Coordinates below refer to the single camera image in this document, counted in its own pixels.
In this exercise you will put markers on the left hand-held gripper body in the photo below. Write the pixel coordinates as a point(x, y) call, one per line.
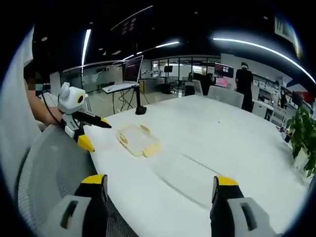
point(70, 101)

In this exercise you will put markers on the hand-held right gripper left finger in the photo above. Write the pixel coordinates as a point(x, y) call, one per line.
point(74, 212)

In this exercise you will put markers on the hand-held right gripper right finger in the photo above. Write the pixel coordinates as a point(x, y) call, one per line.
point(237, 217)

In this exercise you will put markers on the grey mesh office chair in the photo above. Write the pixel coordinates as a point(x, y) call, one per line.
point(49, 160)

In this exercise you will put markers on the black laptop stand pole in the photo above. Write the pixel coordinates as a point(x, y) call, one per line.
point(140, 103)

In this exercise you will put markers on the short ceiling light strip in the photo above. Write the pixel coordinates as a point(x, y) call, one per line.
point(86, 47)

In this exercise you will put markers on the open laptop on stand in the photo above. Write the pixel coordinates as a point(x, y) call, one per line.
point(132, 71)

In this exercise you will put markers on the white office chair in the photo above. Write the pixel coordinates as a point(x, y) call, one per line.
point(225, 97)
point(193, 87)

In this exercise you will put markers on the green potted plant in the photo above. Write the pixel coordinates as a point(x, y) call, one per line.
point(302, 133)

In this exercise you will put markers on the red lit monitor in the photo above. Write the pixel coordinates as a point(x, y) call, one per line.
point(223, 71)

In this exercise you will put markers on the long ceiling light strip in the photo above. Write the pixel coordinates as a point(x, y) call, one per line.
point(259, 45)

